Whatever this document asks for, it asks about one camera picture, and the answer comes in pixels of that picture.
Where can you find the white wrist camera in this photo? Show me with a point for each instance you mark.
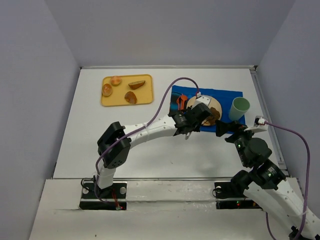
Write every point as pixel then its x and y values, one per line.
pixel 258 126
pixel 203 99

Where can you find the dark brown bread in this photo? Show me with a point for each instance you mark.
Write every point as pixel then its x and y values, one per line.
pixel 215 115

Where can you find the yellow tray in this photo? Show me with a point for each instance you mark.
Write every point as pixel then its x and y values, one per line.
pixel 143 94

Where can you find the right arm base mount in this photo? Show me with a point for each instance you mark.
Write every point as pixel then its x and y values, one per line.
pixel 229 195

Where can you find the half baguette slice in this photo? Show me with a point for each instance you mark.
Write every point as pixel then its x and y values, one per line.
pixel 136 84

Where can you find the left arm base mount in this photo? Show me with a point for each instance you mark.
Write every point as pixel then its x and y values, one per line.
pixel 112 198

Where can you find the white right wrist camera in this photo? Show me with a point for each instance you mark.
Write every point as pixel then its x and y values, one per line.
pixel 258 126

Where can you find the beige floral plate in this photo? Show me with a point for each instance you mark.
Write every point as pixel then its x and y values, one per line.
pixel 214 103

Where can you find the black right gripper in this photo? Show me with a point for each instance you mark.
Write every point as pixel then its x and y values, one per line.
pixel 230 127

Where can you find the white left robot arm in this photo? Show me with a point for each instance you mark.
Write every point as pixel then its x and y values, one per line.
pixel 115 143

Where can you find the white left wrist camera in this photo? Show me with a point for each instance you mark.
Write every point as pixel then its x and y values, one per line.
pixel 203 99

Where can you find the round bun left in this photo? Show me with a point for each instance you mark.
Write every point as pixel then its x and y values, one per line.
pixel 106 90

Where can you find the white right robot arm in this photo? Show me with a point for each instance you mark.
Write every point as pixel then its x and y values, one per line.
pixel 265 183

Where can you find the orange plastic spoon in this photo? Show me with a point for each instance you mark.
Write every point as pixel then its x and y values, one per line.
pixel 183 97

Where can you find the round bun top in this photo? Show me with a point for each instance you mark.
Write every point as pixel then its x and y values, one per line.
pixel 115 80

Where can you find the metal tongs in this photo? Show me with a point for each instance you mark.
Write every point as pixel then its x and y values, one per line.
pixel 188 134

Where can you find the small croissant piece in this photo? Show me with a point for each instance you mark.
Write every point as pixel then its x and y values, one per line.
pixel 130 97

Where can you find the round bun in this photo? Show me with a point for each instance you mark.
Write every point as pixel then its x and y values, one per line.
pixel 115 80
pixel 106 90

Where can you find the green cup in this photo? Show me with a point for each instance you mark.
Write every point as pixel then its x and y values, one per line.
pixel 239 107

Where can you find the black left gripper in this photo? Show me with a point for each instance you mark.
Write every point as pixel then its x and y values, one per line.
pixel 204 113

